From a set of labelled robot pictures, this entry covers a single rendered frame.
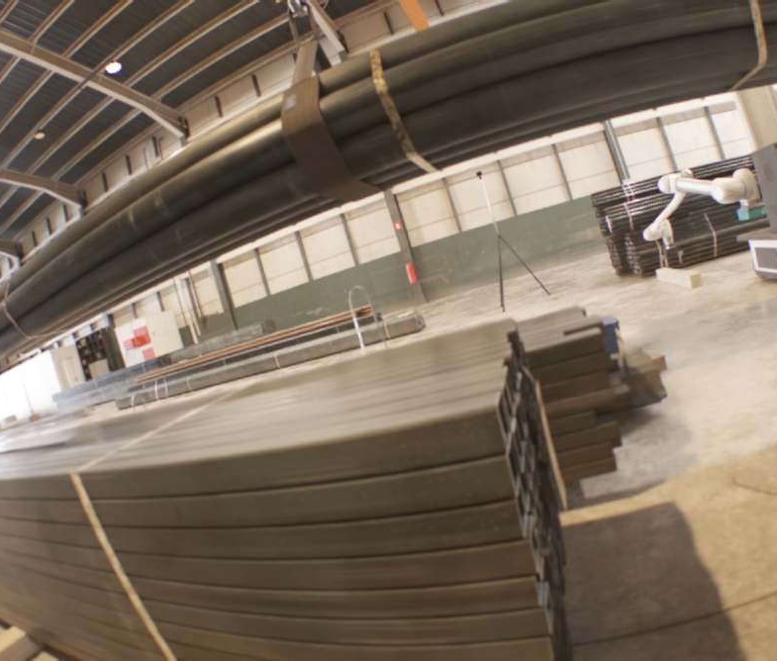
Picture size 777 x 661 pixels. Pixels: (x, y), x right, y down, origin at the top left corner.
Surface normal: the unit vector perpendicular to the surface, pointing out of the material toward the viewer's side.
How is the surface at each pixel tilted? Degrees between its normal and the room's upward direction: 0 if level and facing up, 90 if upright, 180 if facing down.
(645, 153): 90
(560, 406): 90
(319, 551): 90
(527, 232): 90
